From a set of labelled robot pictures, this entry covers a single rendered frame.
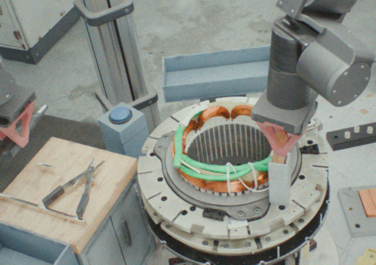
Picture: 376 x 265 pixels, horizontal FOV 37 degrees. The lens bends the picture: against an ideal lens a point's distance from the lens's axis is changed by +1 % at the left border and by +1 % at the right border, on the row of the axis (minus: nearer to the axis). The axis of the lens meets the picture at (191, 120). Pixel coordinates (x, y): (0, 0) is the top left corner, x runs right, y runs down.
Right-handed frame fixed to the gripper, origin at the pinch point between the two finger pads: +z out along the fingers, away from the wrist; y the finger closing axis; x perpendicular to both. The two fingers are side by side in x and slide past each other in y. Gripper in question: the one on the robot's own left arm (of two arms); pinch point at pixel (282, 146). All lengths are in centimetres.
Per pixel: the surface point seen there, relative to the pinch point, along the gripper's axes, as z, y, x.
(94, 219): 17.2, -12.1, 26.5
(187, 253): 20.3, -9.3, 11.0
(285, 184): 6.4, -0.8, -1.2
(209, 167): 6.5, -2.6, 10.2
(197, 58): 16.0, 34.9, 31.7
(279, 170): 3.6, -1.1, -0.3
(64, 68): 126, 135, 169
